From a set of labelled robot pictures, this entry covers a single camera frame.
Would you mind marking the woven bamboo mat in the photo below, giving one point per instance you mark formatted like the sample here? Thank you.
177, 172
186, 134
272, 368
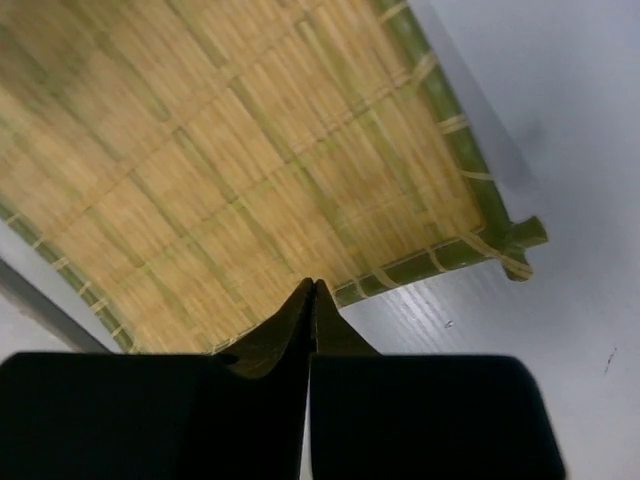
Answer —
183, 165

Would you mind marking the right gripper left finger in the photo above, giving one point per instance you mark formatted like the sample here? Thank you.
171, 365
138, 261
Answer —
238, 414

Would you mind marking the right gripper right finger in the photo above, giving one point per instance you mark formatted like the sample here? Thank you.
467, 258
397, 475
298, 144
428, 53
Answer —
434, 416

